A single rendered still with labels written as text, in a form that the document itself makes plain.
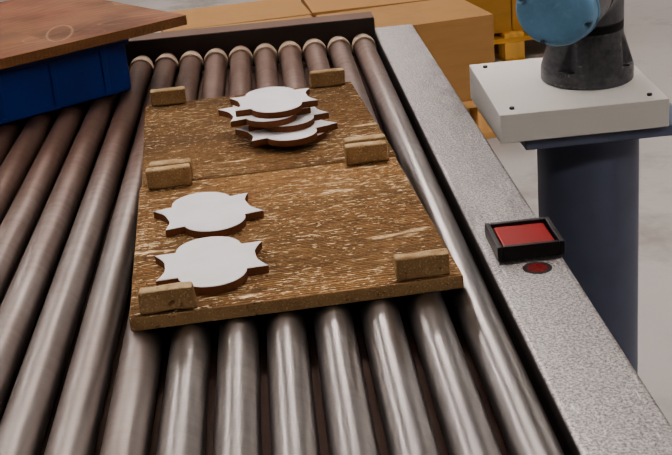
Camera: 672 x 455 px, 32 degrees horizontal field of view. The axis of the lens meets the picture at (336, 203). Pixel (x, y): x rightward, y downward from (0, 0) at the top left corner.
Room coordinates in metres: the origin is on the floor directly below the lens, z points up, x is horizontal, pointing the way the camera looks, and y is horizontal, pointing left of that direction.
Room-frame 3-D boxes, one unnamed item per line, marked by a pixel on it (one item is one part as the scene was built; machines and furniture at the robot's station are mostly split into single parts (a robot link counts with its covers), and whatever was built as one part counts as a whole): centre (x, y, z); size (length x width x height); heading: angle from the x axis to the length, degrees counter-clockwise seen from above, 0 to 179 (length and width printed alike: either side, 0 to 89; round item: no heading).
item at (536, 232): (1.24, -0.21, 0.92); 0.06 x 0.06 x 0.01; 2
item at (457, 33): (4.75, 0.02, 0.24); 1.37 x 0.99 x 0.48; 93
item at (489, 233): (1.24, -0.21, 0.92); 0.08 x 0.08 x 0.02; 2
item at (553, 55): (1.90, -0.43, 0.97); 0.15 x 0.15 x 0.10
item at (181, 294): (1.11, 0.18, 0.95); 0.06 x 0.02 x 0.03; 96
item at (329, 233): (1.32, 0.07, 0.93); 0.41 x 0.35 x 0.02; 6
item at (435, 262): (1.14, -0.08, 0.95); 0.06 x 0.02 x 0.03; 96
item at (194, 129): (1.74, 0.11, 0.93); 0.41 x 0.35 x 0.02; 6
